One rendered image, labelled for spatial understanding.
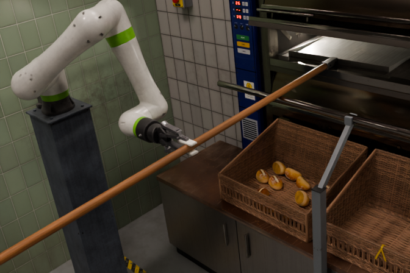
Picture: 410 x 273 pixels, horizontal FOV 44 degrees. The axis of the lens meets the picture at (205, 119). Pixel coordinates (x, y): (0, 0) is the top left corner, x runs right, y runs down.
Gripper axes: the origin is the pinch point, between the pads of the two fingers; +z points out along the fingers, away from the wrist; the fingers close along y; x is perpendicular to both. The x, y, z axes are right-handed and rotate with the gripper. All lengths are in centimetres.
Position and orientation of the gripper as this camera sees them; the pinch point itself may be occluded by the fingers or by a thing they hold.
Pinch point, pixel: (188, 146)
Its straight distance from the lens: 184.1
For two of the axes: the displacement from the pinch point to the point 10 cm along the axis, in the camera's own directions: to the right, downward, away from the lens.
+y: 1.1, 9.0, 4.3
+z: 7.0, 2.4, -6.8
